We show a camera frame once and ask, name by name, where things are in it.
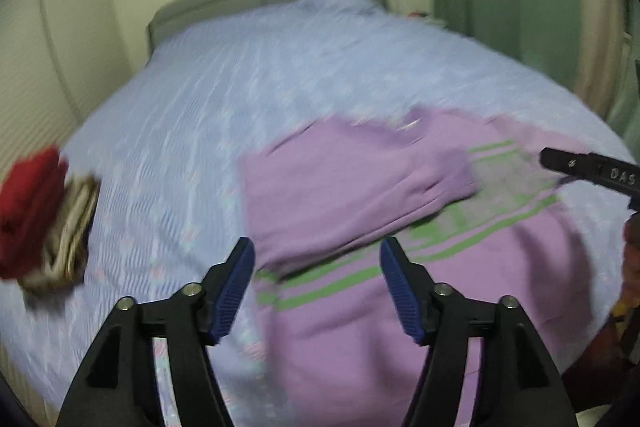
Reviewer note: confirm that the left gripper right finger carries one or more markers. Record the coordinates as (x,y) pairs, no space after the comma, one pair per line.
(517,382)

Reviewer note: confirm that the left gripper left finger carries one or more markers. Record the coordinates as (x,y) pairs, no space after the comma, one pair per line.
(116,383)

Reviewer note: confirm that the purple green-striped sweater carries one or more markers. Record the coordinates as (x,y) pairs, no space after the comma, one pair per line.
(465,196)

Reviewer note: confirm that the person's right hand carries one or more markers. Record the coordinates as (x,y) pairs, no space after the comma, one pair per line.
(631,264)

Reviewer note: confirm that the brown striped folded garment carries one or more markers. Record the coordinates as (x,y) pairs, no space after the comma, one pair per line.
(65,250)

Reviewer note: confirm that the beige curtain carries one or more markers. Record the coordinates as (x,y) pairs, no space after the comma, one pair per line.
(600,57)

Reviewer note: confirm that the red folded garment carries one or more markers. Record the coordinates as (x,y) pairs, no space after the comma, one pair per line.
(31,196)

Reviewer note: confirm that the blue floral bedspread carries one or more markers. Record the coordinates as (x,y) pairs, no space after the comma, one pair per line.
(169,146)

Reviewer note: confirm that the white louvered wardrobe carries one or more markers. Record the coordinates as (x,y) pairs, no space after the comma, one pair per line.
(60,60)

